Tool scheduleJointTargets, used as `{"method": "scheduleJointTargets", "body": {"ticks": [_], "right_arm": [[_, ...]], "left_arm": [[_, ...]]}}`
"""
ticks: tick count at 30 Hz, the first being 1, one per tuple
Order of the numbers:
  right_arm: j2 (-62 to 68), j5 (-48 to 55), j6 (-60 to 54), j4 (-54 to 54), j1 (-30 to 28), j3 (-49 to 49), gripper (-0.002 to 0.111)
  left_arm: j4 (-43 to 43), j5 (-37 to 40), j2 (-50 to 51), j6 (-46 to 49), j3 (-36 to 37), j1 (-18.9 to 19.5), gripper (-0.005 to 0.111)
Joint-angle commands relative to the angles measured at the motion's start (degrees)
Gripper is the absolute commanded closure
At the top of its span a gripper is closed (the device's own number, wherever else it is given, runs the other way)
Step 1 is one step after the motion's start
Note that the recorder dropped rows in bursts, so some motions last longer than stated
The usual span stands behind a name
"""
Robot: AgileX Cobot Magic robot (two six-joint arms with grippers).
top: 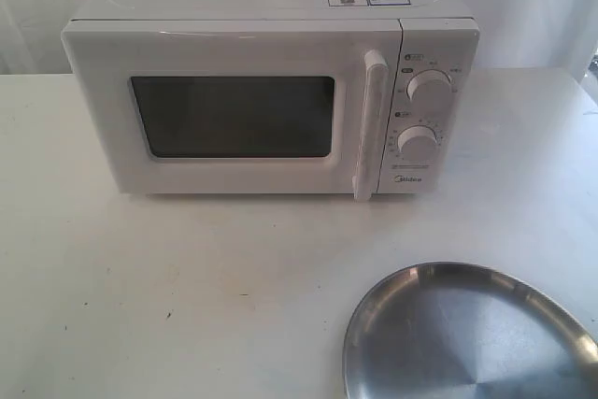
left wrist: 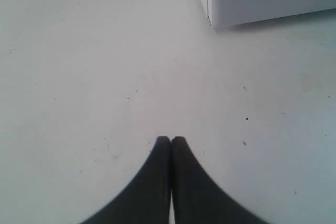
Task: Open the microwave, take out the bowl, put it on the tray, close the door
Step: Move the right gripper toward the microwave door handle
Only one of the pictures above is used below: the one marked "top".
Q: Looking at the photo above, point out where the white microwave door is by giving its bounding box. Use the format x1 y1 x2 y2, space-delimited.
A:
62 20 402 201

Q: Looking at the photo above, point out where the white microwave oven body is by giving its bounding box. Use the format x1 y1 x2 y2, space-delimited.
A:
70 0 479 199

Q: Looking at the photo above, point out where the lower white control knob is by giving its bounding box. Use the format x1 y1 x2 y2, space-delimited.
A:
397 125 438 162

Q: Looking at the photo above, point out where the white control knob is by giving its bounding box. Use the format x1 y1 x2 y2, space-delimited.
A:
397 125 438 162
406 69 452 105

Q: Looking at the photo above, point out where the upper white control knob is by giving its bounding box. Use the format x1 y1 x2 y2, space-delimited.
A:
406 69 452 105

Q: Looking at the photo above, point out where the stainless steel round plate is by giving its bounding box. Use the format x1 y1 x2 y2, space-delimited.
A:
342 262 597 398

